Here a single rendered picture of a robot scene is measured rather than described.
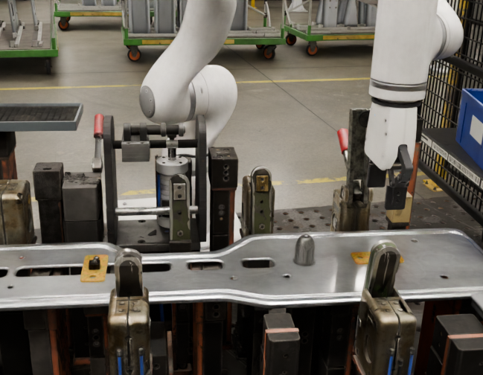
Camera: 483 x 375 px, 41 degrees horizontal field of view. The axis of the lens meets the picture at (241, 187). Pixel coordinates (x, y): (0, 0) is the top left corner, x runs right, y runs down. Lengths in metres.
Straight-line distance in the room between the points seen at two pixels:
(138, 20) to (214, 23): 6.58
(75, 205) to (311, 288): 0.45
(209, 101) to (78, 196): 0.43
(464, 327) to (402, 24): 0.45
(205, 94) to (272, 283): 0.58
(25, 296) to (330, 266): 0.48
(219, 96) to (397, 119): 0.60
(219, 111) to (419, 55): 0.64
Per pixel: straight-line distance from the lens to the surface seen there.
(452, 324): 1.03
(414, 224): 2.02
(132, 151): 1.16
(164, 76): 1.43
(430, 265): 1.14
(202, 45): 1.38
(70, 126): 1.27
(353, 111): 1.18
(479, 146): 1.55
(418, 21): 0.98
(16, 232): 1.19
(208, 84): 1.48
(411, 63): 0.98
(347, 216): 1.23
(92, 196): 1.19
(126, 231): 1.27
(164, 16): 7.94
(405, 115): 1.00
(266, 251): 1.12
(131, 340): 0.88
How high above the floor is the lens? 1.51
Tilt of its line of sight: 22 degrees down
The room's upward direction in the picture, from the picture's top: 2 degrees clockwise
